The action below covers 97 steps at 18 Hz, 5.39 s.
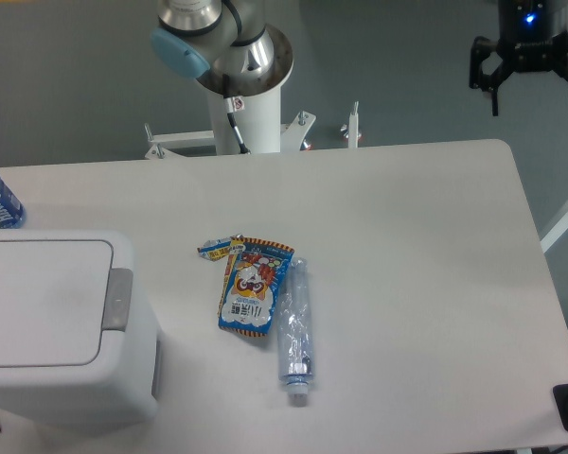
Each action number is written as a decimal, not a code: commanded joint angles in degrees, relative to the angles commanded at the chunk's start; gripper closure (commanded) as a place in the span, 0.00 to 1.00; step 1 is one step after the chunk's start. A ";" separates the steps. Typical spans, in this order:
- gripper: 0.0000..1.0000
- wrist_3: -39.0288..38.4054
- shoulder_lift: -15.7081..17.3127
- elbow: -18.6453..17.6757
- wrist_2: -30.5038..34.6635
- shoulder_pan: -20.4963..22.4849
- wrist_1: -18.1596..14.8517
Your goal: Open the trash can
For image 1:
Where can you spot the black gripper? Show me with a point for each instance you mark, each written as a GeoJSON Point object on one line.
{"type": "Point", "coordinates": [530, 28]}

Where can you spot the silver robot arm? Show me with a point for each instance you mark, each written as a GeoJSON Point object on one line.
{"type": "Point", "coordinates": [230, 49]}

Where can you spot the white trash can lid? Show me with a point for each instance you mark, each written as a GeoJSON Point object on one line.
{"type": "Point", "coordinates": [52, 297]}

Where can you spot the white trash can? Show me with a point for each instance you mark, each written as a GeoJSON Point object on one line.
{"type": "Point", "coordinates": [119, 386]}

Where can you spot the colourful snack bag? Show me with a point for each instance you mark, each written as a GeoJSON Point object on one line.
{"type": "Point", "coordinates": [254, 272]}

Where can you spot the small yellow blue wrapper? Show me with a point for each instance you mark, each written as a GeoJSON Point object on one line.
{"type": "Point", "coordinates": [216, 249]}

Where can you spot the crushed clear plastic bottle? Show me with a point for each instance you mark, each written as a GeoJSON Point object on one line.
{"type": "Point", "coordinates": [294, 334]}

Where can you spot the grey lid push button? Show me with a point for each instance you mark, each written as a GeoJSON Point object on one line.
{"type": "Point", "coordinates": [118, 299]}

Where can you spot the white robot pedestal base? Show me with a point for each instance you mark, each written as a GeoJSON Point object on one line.
{"type": "Point", "coordinates": [239, 125]}

